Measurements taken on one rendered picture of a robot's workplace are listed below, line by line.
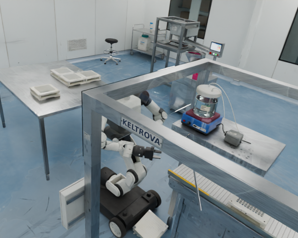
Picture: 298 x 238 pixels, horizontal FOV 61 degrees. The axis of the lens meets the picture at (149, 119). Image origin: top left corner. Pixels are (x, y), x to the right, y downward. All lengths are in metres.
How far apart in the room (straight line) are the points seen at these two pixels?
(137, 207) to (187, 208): 0.74
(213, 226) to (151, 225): 0.81
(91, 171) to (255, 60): 6.09
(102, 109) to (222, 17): 6.38
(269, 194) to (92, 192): 0.90
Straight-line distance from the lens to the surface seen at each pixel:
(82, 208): 1.52
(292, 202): 0.75
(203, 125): 1.59
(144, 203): 2.71
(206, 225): 2.05
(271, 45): 6.81
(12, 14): 6.24
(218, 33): 7.26
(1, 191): 3.27
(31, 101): 3.01
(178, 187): 1.92
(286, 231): 1.88
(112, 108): 0.96
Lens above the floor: 2.20
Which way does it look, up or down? 29 degrees down
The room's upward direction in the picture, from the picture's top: 7 degrees clockwise
